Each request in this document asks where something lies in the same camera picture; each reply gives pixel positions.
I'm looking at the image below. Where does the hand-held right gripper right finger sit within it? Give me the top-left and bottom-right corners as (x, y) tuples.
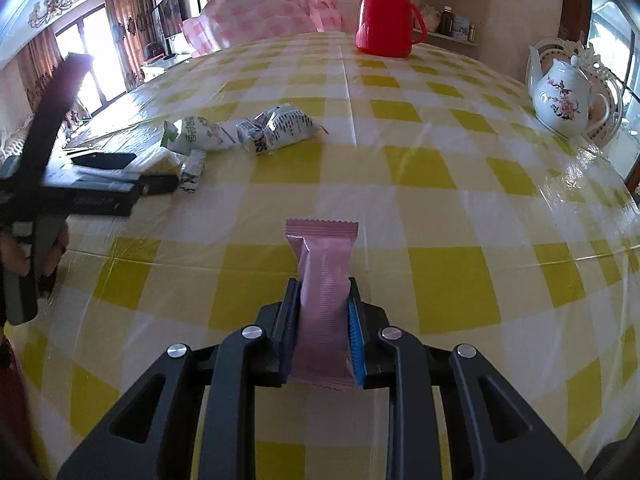
(346, 277), (586, 480)

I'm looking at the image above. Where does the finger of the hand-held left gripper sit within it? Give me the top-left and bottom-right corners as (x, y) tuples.
(70, 152), (138, 170)
(75, 169), (180, 196)

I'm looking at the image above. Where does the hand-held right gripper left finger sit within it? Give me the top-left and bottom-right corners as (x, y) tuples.
(57, 279), (302, 480)

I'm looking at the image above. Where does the small white narrow packet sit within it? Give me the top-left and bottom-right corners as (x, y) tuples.
(179, 152), (206, 193)

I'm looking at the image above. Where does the pink snack packet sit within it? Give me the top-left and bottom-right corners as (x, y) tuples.
(285, 217), (360, 392)

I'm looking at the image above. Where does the person's left hand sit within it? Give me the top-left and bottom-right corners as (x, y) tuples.
(0, 220), (69, 281)

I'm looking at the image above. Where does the brown patterned curtain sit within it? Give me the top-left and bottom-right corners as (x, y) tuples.
(105, 0), (147, 93)
(15, 27), (63, 126)

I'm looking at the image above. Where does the green white snack packet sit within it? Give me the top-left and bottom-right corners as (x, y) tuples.
(161, 116), (238, 155)

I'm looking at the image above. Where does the small square snack packet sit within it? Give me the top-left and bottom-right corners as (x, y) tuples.
(236, 119), (268, 156)

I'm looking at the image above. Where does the white television cabinet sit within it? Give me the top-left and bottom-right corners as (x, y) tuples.
(140, 52), (193, 81)

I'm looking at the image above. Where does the crystal chandelier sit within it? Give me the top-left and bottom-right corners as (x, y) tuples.
(27, 0), (81, 28)

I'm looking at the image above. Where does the white printed snack packet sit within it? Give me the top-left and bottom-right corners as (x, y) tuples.
(255, 104), (328, 151)

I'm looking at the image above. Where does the yellow checked tablecloth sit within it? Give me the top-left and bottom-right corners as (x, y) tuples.
(0, 30), (640, 480)

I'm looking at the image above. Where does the red thermos jug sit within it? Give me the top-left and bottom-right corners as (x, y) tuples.
(355, 0), (429, 58)

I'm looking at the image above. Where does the white floral teapot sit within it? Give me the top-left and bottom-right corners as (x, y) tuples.
(527, 45), (612, 138)

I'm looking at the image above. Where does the white ornate chair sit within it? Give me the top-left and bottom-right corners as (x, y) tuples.
(530, 37), (626, 151)

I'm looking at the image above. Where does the glass display cabinet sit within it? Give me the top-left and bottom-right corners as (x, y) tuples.
(585, 0), (640, 186)

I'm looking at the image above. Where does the wall television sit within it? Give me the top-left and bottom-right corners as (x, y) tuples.
(157, 0), (181, 41)

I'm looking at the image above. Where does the wooden wall shelf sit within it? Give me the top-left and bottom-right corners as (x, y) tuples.
(407, 0), (487, 49)

